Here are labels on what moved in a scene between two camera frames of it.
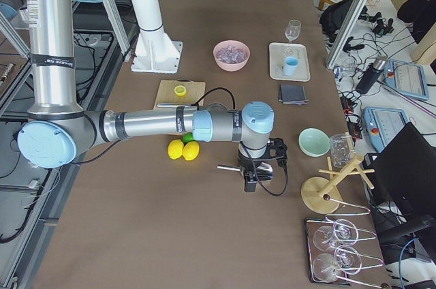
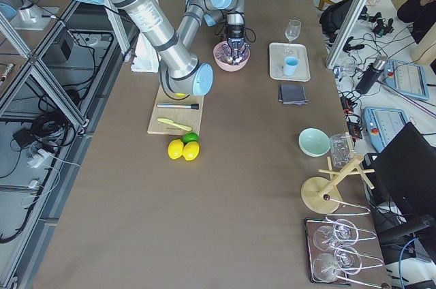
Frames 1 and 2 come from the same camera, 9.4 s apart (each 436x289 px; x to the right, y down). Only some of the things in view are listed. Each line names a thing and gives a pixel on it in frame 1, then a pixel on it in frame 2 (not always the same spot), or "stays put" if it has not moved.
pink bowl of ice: (231, 55) stays put
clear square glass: (342, 147) stays put
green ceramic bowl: (314, 142) stays put
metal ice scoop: (229, 168) → (229, 60)
